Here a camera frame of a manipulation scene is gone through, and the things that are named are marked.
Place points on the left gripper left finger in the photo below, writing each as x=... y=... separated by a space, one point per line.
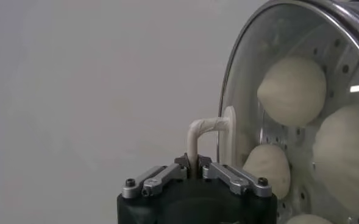
x=161 y=181

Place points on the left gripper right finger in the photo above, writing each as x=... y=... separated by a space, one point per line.
x=231 y=178

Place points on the white steamed baozi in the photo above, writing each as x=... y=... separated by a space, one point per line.
x=292 y=91
x=346 y=158
x=307 y=219
x=269 y=170

